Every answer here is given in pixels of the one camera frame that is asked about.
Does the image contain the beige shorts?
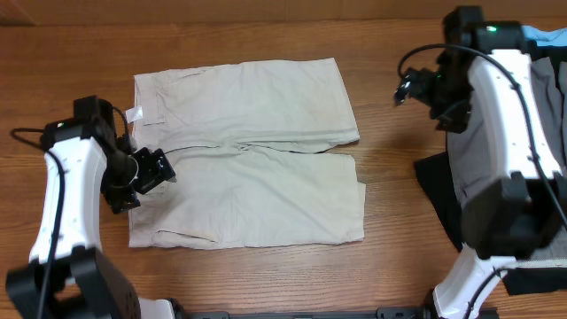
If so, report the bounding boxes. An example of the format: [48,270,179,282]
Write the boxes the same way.
[129,58,366,250]

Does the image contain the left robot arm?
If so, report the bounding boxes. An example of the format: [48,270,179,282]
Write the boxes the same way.
[6,96,185,319]

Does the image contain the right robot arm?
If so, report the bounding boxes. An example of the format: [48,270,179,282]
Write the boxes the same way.
[378,6,566,318]

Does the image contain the grey shorts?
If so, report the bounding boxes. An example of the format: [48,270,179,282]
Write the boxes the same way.
[447,51,566,263]

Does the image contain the black garment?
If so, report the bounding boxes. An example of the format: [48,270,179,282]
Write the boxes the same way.
[414,40,566,295]

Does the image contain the light blue garment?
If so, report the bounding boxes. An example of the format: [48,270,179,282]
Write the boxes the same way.
[522,25,567,47]

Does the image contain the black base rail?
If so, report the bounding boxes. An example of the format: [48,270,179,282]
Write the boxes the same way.
[175,307,438,319]

